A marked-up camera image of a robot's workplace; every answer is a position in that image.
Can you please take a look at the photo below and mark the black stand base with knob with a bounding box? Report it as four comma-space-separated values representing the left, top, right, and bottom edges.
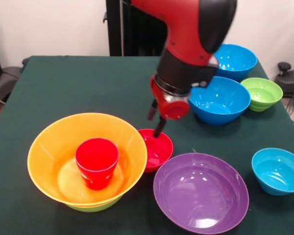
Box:
273, 62, 294, 98

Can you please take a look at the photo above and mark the small light blue bowl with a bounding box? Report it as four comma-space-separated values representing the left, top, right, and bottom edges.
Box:
251, 147, 294, 196

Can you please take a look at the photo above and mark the large green bowl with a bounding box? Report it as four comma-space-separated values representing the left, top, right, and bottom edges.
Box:
66, 195, 124, 212

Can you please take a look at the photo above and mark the large purple bowl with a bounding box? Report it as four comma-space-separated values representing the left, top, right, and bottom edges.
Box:
153, 153, 250, 235

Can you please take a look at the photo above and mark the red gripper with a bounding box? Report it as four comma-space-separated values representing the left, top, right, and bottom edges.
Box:
147, 75, 191, 138

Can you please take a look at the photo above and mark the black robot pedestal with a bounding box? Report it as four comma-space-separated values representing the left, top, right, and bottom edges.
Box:
103, 0, 169, 57

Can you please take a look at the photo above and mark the small green bowl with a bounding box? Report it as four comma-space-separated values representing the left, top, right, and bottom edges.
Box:
240, 77, 284, 112

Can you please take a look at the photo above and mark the large orange bowl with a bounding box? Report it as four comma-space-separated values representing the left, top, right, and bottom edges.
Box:
27, 112, 148, 207

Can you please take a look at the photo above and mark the dark gray stand base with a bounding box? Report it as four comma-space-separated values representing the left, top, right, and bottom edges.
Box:
0, 66, 23, 102

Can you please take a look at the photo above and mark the dark green tablecloth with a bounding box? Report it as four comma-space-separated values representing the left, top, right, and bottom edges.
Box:
0, 55, 294, 235

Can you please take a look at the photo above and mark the red cup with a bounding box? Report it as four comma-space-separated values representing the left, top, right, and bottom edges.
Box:
74, 137, 120, 190

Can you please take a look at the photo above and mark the small red bowl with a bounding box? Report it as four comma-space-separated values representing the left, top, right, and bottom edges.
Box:
138, 128, 174, 173

